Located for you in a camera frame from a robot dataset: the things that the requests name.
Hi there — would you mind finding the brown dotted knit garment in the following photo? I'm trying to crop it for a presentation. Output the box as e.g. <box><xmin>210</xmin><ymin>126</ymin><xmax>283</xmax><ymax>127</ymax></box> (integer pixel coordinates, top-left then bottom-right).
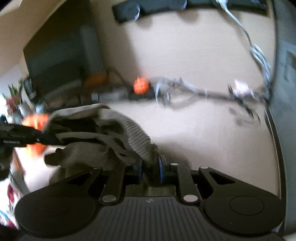
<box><xmin>43</xmin><ymin>104</ymin><xmax>158</xmax><ymax>184</ymax></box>

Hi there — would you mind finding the orange round toy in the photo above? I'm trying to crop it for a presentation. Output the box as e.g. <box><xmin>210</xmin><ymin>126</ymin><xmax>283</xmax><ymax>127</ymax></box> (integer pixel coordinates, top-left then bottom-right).
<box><xmin>133</xmin><ymin>77</ymin><xmax>149</xmax><ymax>95</ymax></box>

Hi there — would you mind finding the black cable bundle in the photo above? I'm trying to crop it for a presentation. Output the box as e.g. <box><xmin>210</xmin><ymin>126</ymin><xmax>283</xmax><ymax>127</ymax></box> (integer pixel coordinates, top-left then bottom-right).
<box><xmin>108</xmin><ymin>69</ymin><xmax>271</xmax><ymax>126</ymax></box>

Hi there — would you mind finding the potted plant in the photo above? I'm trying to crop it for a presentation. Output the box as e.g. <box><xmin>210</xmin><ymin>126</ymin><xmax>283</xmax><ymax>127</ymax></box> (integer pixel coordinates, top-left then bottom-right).
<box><xmin>2</xmin><ymin>80</ymin><xmax>32</xmax><ymax>123</ymax></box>

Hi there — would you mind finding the right dark monitor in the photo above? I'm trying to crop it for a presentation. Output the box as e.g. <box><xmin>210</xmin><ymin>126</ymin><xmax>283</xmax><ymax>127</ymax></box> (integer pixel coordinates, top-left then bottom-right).
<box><xmin>267</xmin><ymin>1</ymin><xmax>295</xmax><ymax>235</ymax></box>

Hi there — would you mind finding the white power cable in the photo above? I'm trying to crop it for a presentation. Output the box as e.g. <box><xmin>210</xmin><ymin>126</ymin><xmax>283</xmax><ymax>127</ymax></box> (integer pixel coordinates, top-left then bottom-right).
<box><xmin>216</xmin><ymin>0</ymin><xmax>273</xmax><ymax>93</ymax></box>

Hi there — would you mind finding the white connector plug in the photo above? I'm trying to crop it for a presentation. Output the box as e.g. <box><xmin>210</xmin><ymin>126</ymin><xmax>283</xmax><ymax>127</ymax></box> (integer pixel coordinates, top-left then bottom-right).
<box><xmin>232</xmin><ymin>80</ymin><xmax>254</xmax><ymax>99</ymax></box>

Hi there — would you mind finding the black power strip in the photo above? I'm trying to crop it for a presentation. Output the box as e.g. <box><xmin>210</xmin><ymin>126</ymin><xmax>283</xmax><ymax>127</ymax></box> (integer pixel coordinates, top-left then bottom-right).
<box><xmin>112</xmin><ymin>0</ymin><xmax>267</xmax><ymax>24</ymax></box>

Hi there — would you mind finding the left dark monitor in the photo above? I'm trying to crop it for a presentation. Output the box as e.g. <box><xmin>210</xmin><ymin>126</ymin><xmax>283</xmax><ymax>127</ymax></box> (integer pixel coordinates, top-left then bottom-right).
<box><xmin>23</xmin><ymin>22</ymin><xmax>110</xmax><ymax>103</ymax></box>

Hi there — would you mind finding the orange gloved hand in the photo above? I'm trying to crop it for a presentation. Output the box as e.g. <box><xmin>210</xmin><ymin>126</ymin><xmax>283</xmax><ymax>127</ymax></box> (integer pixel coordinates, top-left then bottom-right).
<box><xmin>21</xmin><ymin>113</ymin><xmax>50</xmax><ymax>156</ymax></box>

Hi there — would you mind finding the dark monitor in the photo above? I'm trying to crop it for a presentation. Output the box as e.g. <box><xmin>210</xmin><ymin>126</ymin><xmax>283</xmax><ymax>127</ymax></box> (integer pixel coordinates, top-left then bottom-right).
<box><xmin>23</xmin><ymin>22</ymin><xmax>110</xmax><ymax>103</ymax></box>
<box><xmin>267</xmin><ymin>1</ymin><xmax>295</xmax><ymax>235</ymax></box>

